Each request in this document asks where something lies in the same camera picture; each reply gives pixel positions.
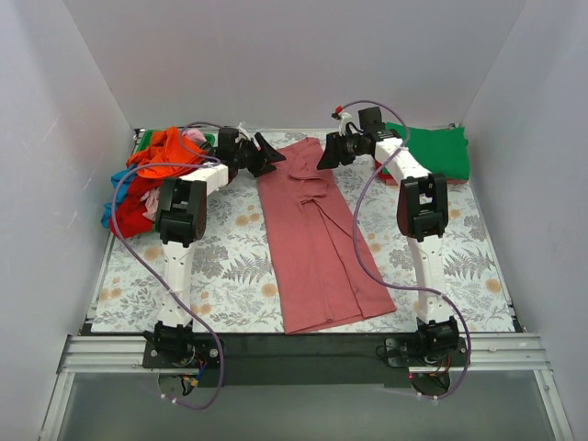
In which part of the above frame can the aluminium frame rail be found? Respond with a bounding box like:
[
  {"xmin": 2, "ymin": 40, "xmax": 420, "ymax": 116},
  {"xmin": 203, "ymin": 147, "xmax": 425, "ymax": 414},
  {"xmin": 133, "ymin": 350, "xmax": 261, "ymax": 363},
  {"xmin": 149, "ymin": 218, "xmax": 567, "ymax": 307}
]
[{"xmin": 39, "ymin": 334, "xmax": 160, "ymax": 441}]

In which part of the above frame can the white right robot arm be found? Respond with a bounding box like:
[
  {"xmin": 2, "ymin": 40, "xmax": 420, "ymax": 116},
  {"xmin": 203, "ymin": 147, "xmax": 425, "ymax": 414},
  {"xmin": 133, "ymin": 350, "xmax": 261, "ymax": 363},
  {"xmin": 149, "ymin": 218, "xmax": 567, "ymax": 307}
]
[{"xmin": 317, "ymin": 101, "xmax": 459, "ymax": 366}]

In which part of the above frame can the red crumpled t-shirt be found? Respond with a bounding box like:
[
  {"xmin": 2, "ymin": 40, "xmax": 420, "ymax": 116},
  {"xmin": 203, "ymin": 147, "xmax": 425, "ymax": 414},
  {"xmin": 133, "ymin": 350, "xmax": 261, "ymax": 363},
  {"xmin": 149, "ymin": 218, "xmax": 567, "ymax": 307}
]
[{"xmin": 115, "ymin": 176, "xmax": 163, "ymax": 239}]

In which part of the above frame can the red folded t-shirt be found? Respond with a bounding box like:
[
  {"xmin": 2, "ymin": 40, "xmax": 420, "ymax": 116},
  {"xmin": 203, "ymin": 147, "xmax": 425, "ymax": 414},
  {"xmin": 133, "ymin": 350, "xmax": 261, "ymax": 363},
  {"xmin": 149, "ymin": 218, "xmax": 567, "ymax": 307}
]
[{"xmin": 378, "ymin": 153, "xmax": 469, "ymax": 185}]

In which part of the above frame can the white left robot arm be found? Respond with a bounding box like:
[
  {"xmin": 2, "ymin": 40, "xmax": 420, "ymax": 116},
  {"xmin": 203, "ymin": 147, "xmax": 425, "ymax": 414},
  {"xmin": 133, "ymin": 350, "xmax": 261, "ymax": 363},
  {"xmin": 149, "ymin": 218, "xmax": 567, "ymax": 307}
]
[{"xmin": 155, "ymin": 127, "xmax": 286, "ymax": 331}]

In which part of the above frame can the orange crumpled t-shirt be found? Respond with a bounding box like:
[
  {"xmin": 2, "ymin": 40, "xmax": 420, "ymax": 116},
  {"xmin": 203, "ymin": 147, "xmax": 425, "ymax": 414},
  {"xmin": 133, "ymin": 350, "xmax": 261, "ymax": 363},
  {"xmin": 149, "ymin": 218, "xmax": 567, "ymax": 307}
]
[{"xmin": 126, "ymin": 127, "xmax": 207, "ymax": 179}]

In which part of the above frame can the pink folded t-shirt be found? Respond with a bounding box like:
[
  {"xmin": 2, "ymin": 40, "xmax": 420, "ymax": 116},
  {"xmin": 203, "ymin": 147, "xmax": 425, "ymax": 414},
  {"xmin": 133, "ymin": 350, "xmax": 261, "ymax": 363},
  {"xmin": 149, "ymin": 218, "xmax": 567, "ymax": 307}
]
[{"xmin": 383, "ymin": 176, "xmax": 467, "ymax": 187}]

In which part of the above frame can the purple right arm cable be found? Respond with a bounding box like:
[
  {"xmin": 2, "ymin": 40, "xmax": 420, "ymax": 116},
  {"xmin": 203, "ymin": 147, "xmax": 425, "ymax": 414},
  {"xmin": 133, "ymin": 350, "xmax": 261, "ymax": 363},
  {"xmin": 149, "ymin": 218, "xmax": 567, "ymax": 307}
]
[{"xmin": 330, "ymin": 98, "xmax": 472, "ymax": 401}]

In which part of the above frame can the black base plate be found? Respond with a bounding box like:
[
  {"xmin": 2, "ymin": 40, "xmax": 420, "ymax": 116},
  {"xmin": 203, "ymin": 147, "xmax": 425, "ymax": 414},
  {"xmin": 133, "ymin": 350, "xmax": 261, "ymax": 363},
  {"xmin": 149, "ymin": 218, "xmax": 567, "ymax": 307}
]
[{"xmin": 142, "ymin": 331, "xmax": 466, "ymax": 388}]

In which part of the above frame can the green folded t-shirt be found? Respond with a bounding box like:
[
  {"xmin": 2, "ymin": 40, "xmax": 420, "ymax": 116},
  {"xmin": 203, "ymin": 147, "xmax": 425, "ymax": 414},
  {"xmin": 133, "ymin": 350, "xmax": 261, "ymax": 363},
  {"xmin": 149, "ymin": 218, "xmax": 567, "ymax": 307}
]
[{"xmin": 406, "ymin": 127, "xmax": 470, "ymax": 181}]

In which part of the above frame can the dusty rose t-shirt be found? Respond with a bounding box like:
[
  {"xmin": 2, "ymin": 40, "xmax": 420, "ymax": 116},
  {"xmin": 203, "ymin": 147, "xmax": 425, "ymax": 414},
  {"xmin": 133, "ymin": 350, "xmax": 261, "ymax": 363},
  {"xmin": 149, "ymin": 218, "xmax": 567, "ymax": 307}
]
[{"xmin": 257, "ymin": 138, "xmax": 396, "ymax": 334}]

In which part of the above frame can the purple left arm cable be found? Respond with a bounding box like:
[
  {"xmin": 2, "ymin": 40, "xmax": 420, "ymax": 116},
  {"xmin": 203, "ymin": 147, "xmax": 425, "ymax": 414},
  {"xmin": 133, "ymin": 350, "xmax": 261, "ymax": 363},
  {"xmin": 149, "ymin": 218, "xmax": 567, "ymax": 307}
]
[{"xmin": 109, "ymin": 119, "xmax": 249, "ymax": 411}]

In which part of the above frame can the green plastic laundry tray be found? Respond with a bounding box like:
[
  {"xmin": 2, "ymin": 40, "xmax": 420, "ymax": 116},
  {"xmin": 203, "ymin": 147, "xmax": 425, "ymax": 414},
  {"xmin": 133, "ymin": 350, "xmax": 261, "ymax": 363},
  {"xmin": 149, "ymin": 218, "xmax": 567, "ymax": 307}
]
[{"xmin": 135, "ymin": 130, "xmax": 216, "ymax": 153}]

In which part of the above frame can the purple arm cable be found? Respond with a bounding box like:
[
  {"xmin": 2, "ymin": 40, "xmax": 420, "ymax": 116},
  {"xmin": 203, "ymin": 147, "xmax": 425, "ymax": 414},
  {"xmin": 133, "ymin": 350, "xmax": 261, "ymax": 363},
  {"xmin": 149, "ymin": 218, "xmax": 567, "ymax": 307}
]
[
  {"xmin": 330, "ymin": 98, "xmax": 472, "ymax": 401},
  {"xmin": 109, "ymin": 119, "xmax": 249, "ymax": 411}
]

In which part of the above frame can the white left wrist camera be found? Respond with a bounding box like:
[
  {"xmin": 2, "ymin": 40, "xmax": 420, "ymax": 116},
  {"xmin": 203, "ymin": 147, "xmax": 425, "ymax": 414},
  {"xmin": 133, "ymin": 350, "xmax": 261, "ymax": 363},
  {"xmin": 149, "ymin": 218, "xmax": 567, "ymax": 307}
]
[{"xmin": 236, "ymin": 122, "xmax": 252, "ymax": 140}]

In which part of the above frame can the blue crumpled t-shirt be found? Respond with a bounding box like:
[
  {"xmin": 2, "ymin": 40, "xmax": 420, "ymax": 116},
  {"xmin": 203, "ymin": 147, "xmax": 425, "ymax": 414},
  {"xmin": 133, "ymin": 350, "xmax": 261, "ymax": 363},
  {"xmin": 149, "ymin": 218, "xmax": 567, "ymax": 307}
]
[{"xmin": 100, "ymin": 164, "xmax": 137, "ymax": 229}]

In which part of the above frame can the light pink crumpled t-shirt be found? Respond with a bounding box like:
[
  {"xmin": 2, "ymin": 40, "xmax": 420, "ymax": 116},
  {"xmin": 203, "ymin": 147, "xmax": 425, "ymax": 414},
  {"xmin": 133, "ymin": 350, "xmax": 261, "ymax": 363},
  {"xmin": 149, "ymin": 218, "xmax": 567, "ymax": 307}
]
[{"xmin": 183, "ymin": 128, "xmax": 207, "ymax": 145}]

